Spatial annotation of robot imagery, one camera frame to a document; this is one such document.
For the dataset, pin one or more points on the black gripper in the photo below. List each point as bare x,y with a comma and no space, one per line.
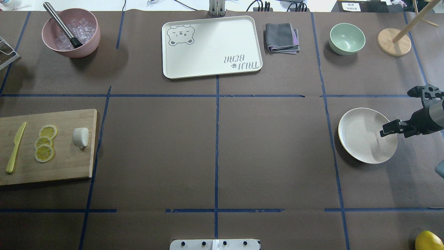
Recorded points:
421,121

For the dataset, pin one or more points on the cream round plate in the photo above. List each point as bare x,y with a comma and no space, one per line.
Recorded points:
358,131

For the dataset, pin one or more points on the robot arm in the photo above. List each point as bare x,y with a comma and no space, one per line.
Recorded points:
437,115

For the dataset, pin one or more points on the cream bear tray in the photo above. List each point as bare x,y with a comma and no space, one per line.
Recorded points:
208,47

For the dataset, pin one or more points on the wooden mug tree stand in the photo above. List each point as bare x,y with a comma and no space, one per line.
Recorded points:
396,42

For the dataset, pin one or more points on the green bowl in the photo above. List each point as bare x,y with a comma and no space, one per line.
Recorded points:
346,39

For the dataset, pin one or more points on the yellow lemon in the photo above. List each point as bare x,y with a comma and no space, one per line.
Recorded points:
426,240

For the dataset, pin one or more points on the folded grey cloth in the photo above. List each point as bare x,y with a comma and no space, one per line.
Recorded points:
282,38

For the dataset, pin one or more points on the black power strip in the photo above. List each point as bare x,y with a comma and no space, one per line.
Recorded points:
265,6

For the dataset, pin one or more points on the white mounting pillar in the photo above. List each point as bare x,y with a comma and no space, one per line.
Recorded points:
215,244

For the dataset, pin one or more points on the pink bowl with ice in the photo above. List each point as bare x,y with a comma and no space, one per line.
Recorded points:
73,33

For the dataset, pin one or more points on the bamboo cutting board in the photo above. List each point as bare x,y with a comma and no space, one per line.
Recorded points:
69,161

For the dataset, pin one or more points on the metal muddler black tip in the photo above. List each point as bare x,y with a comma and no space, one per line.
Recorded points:
65,29

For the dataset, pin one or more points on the lemon slice top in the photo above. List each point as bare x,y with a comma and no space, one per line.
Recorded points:
49,131

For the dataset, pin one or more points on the lemon slice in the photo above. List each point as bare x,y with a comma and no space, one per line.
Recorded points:
43,140
49,131
44,154

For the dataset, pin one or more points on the lemon slice bottom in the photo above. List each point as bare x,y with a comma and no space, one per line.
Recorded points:
44,154

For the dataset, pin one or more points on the lemon slice middle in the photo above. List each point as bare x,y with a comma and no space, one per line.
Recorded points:
43,140

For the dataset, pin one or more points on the yellow plastic knife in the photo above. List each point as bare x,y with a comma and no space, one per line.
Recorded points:
16,141

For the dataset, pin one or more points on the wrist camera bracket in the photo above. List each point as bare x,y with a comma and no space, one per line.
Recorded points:
429,94

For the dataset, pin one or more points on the aluminium frame post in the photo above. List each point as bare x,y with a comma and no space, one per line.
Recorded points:
217,8

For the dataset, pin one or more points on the wire cup rack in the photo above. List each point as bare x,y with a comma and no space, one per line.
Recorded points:
7,54

